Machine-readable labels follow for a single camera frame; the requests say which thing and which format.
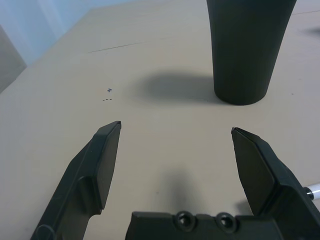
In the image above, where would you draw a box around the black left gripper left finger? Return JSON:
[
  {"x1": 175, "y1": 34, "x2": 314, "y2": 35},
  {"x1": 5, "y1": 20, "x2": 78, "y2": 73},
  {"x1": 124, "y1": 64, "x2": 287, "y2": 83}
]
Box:
[{"x1": 29, "y1": 120, "x2": 122, "y2": 240}]

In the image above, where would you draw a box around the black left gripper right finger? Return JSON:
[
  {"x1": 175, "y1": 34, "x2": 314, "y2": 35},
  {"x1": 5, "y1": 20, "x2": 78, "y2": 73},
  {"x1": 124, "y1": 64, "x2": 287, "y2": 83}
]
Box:
[{"x1": 230, "y1": 126, "x2": 320, "y2": 240}]

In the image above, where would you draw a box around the white marker pen black cap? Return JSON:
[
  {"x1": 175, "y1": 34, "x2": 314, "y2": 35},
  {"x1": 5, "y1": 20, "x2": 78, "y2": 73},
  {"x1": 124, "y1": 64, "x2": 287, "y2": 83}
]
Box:
[{"x1": 306, "y1": 183, "x2": 320, "y2": 200}]

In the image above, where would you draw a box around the black plastic cup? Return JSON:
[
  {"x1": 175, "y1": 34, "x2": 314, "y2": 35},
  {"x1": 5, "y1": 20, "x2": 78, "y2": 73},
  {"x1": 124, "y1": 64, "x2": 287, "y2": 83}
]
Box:
[{"x1": 206, "y1": 0, "x2": 297, "y2": 106}]

